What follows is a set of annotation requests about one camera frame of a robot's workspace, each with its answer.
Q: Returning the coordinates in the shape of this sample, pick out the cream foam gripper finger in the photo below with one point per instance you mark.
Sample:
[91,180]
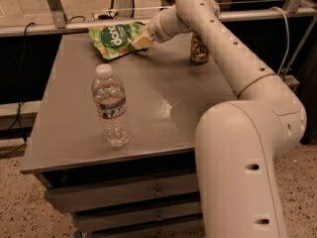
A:
[143,40]

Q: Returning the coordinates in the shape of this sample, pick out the green rice chip bag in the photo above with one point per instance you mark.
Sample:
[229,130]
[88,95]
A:
[115,41]

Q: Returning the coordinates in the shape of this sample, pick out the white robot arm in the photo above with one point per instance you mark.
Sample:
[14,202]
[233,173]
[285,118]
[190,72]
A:
[236,141]

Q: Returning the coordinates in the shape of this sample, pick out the gold soda can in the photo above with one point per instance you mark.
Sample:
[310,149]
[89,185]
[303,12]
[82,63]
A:
[199,53]

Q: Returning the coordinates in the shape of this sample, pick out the clear plastic water bottle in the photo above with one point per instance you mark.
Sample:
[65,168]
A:
[109,97]

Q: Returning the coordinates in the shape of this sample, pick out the grey drawer cabinet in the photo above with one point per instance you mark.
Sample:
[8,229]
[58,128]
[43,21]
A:
[119,157]

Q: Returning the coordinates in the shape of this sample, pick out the metal railing frame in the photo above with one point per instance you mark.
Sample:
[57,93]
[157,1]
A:
[58,17]

